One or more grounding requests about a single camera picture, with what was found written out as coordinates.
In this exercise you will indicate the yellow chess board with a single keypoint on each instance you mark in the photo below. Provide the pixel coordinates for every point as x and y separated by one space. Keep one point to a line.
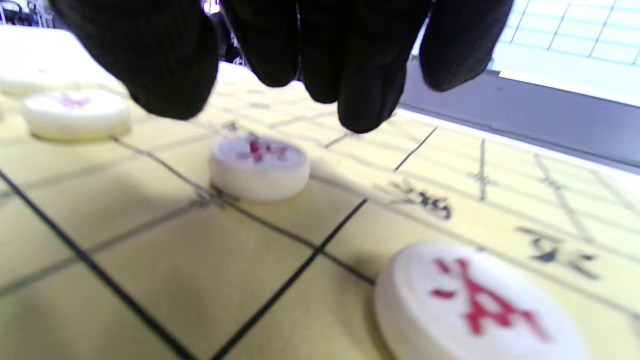
200 280

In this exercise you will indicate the person's right hand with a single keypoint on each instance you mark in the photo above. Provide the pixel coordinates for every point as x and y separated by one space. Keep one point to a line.
320 35

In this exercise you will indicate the white chess piece red mark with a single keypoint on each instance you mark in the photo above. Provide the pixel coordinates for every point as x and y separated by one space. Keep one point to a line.
75 117
257 172
475 310

